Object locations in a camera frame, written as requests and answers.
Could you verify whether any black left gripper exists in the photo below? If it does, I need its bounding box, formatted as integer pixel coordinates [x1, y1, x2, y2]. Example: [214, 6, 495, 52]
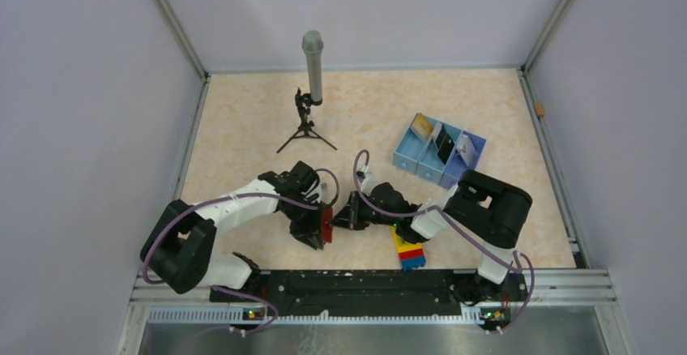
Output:
[281, 198, 324, 250]

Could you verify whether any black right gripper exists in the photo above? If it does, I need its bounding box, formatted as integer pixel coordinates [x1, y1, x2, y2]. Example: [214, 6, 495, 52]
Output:
[329, 190, 399, 230]

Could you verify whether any red leather card holder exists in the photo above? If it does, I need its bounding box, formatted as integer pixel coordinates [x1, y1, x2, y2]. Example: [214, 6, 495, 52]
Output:
[321, 207, 333, 245]

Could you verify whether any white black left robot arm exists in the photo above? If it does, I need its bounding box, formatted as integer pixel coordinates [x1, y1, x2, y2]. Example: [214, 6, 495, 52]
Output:
[140, 161, 332, 301]

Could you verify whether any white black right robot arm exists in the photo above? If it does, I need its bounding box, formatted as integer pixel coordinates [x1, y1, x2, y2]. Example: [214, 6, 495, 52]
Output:
[331, 169, 533, 300]

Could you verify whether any blue three-slot card box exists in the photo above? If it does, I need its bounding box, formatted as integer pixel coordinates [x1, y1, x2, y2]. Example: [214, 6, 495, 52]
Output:
[392, 113, 488, 190]

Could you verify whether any yellow red blue toy block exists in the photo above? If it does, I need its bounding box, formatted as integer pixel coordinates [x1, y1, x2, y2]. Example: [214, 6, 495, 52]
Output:
[391, 230, 427, 272]

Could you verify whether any black tripod stand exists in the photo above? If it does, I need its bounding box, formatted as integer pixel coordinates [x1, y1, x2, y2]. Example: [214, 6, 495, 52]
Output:
[276, 88, 338, 154]

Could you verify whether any grey microphone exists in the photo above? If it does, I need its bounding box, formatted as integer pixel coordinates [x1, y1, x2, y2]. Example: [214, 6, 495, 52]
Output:
[301, 30, 324, 105]

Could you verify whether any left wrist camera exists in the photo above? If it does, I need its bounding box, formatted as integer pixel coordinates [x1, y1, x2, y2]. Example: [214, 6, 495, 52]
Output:
[314, 182, 328, 202]

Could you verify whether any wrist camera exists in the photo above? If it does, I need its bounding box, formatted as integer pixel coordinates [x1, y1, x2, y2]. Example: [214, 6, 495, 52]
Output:
[314, 182, 328, 202]
[355, 165, 373, 194]

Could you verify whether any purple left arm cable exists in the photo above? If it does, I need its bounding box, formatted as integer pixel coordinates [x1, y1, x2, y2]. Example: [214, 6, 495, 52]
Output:
[141, 167, 342, 335]

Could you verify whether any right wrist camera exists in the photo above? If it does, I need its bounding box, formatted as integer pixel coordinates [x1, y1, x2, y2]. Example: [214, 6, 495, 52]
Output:
[355, 165, 373, 194]

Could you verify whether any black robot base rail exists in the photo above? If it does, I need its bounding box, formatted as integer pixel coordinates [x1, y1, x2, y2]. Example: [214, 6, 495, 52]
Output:
[242, 269, 528, 317]

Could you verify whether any small tan object on rail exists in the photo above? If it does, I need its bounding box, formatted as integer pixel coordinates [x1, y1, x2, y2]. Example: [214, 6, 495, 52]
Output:
[533, 102, 546, 118]

